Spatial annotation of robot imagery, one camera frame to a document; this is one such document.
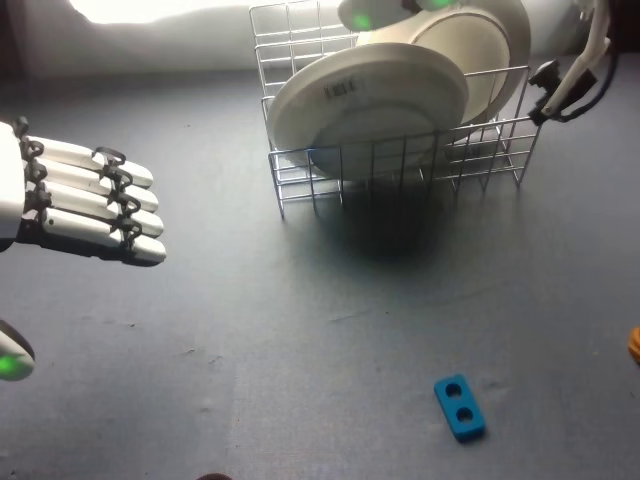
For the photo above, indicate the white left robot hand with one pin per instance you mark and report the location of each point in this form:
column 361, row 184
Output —
column 75, row 200

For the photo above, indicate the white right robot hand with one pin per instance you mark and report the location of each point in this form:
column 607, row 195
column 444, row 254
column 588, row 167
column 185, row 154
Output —
column 370, row 15

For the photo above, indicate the white round plate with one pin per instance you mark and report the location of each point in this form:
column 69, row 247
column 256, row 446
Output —
column 480, row 50
column 380, row 115

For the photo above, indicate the brown round disc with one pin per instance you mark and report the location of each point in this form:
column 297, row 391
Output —
column 212, row 477

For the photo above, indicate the blue block with two holes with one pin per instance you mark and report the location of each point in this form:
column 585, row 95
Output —
column 446, row 404

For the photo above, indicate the orange swirl toy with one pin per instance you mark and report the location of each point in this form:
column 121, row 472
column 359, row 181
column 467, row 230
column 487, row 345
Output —
column 635, row 344

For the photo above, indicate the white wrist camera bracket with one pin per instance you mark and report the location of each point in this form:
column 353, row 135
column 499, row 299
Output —
column 575, row 75

